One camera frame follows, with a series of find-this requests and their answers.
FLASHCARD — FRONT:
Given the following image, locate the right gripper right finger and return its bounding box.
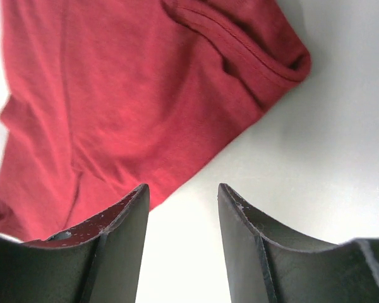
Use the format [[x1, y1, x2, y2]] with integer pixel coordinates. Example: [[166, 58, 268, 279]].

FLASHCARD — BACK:
[[218, 184, 379, 302]]

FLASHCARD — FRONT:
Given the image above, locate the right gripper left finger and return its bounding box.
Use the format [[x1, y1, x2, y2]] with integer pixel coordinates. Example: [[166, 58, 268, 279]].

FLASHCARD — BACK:
[[0, 184, 150, 302]]

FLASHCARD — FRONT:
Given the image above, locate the dark red t-shirt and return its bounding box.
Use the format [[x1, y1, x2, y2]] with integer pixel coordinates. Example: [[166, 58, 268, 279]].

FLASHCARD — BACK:
[[0, 1, 311, 241]]

